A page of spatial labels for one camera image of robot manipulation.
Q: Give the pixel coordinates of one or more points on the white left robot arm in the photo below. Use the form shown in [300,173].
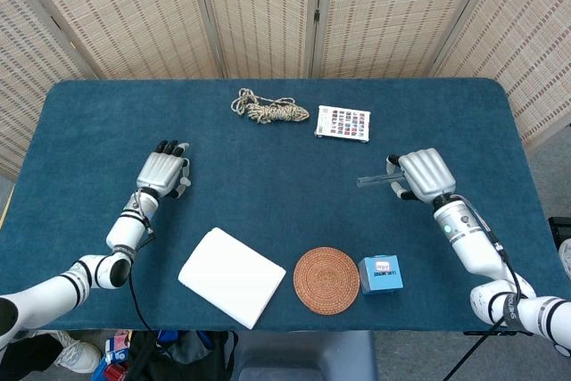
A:
[125,229]

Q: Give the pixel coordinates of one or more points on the red can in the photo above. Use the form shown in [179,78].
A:
[116,373]

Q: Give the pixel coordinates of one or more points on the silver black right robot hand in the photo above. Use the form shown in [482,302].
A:
[428,173]

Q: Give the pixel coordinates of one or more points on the blue white packet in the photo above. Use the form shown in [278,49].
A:
[118,347]

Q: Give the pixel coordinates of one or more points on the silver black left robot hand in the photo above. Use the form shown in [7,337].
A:
[158,171]

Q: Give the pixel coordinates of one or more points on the white box with coloured pictures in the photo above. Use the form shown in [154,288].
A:
[343,124]

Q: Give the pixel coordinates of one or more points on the light blue cardboard box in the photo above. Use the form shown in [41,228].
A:
[381,276]

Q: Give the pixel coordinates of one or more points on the black box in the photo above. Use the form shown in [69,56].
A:
[561,229]

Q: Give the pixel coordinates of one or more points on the round woven rattan coaster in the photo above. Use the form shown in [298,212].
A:
[326,280]

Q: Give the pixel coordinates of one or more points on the clear glass tube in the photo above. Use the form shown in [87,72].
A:
[372,180]

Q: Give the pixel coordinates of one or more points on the black backpack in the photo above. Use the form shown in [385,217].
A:
[187,356]

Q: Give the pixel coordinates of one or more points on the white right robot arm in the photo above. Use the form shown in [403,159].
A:
[473,242]

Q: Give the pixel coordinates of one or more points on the beige bamboo folding screen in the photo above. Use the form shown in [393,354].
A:
[267,10]

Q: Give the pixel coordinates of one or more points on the white sneaker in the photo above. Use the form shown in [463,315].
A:
[82,356]

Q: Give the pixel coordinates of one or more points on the white folded cloth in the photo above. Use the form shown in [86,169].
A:
[232,276]

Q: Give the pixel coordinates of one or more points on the white crumpled bag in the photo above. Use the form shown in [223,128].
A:
[565,258]

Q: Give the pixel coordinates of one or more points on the dark blue tablecloth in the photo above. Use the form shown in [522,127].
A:
[276,202]

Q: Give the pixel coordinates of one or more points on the grey blue chair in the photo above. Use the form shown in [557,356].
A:
[303,354]

